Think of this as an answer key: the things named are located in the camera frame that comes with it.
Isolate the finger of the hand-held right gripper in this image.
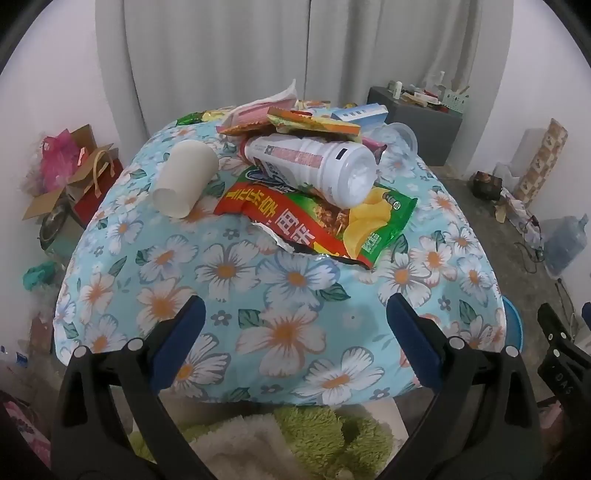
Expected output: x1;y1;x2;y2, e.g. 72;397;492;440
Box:
537;302;591;416

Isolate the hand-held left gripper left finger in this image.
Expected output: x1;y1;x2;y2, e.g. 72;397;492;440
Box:
50;295;208;480

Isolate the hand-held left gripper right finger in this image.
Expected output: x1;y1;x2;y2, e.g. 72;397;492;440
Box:
387;292;542;480

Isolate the green red chip bag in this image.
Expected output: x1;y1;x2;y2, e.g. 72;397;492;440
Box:
213;166;419;271

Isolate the white plastic bottle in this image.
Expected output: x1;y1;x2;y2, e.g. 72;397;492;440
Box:
239;134;379;207

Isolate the blue basin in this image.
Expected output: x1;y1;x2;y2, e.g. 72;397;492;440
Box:
501;295;525;354

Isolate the large water jug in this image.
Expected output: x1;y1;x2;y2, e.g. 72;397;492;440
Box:
542;216;590;277

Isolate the blue floral blanket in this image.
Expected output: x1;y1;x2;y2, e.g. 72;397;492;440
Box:
53;108;509;409

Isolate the white plastic bag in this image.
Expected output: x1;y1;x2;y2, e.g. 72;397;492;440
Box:
496;161;546;241

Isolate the green white plush blanket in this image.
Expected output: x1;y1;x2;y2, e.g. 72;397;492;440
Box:
129;406;393;480

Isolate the olive green carton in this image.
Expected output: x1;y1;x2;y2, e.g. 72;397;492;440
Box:
44;217;87;260

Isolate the teal cloth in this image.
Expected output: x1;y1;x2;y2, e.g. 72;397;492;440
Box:
23;261;58;291

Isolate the red gift bag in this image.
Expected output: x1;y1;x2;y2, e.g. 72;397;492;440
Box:
71;148;125;227

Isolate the white paper cup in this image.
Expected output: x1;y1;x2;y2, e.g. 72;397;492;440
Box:
152;140;219;219

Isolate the steel pot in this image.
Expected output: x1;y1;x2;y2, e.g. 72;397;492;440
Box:
39;208;71;250

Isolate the white board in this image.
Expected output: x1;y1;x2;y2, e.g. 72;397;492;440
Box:
508;128;548;182

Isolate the brown cardboard box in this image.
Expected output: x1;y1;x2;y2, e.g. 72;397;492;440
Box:
23;124;116;221

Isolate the clear plastic cup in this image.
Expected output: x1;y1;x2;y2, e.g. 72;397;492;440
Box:
369;122;419;155

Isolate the grey cabinet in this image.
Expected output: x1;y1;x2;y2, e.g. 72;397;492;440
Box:
367;86;464;165

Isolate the pink packet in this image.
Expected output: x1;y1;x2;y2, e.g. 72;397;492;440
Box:
228;104;274;136

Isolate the white blue box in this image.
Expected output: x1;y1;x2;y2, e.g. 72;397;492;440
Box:
330;104;389;126

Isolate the orange yellow snack packet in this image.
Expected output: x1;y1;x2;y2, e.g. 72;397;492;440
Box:
265;106;363;144

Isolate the red white box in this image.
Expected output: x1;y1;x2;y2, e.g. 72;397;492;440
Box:
402;91;441;109

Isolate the pale green box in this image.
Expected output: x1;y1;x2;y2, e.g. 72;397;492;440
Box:
441;90;470;112

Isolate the white pink wrapper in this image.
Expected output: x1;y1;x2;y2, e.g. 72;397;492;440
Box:
231;79;298;116

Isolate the grey curtain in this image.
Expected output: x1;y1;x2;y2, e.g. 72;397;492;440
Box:
95;0;513;134

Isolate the black cable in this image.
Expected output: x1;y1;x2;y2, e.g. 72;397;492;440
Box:
516;239;546;265

